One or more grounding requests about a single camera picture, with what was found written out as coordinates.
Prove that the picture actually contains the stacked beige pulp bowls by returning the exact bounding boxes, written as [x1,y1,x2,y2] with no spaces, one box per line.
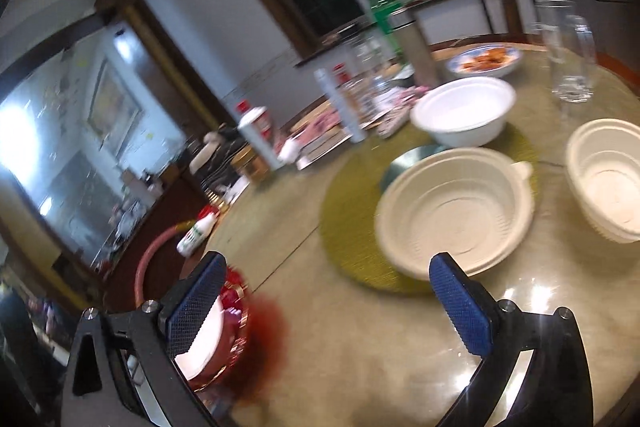
[565,118,639,244]

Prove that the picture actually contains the pink cloth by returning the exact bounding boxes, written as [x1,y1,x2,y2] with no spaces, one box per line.
[294,110,341,146]

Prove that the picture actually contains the pink bead bracelet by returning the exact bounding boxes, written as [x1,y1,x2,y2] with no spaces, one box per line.
[389,84,433,111]

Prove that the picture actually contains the small white green bottle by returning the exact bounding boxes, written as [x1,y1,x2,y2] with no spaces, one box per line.
[177,212,217,258]

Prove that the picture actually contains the red gold scalloped plate small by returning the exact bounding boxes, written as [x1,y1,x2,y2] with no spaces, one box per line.
[188,267,250,391]

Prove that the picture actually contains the beige pulp bowl with tab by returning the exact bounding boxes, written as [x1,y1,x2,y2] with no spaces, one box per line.
[374,147,535,282]

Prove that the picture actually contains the black quilted fur-trim jacket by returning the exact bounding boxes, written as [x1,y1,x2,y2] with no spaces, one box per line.
[189,124,247,194]

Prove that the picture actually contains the white cup lying down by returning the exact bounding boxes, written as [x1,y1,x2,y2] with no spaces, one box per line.
[278,138,300,165]

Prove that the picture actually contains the clear drinking glass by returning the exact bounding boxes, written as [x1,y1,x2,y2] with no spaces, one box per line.
[537,0,597,104]

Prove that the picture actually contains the hula hoop ring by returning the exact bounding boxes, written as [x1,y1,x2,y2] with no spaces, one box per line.
[134,220,196,309]

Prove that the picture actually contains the gold glitter turntable mat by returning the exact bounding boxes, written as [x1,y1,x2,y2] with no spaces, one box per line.
[318,120,542,297]

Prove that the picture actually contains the blue white plate with food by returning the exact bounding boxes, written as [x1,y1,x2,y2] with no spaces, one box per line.
[446,43,523,78]

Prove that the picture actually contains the large white foam plate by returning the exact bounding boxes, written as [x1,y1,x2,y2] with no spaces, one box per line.
[175,298,224,381]

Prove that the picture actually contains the red gold scalloped plate large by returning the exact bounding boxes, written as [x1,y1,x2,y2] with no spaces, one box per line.
[196,277,288,405]

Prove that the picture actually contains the amber jar gold lid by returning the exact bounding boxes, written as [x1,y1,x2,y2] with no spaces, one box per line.
[231,145,270,183]

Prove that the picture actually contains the white blue tube package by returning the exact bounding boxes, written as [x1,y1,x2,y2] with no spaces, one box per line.
[314,68,366,143]

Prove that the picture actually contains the silver metal turntable disc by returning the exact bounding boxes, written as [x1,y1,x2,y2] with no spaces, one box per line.
[380,144,448,193]

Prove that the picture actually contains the white foam bowl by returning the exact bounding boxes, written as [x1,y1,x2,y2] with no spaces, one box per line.
[410,77,516,147]

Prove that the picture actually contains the green plastic bottle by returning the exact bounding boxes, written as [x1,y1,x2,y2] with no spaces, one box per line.
[369,0,402,55]

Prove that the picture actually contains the stainless steel thermos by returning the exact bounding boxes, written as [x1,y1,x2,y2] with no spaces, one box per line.
[394,22,440,88]

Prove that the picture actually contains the small red cap bottle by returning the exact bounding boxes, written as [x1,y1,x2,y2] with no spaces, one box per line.
[332,63,352,86]

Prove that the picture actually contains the car key fob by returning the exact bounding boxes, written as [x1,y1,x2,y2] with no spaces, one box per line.
[376,105,411,139]

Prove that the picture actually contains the white liquor bottle red cap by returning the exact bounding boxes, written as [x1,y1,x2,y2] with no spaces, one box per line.
[236,100,283,171]

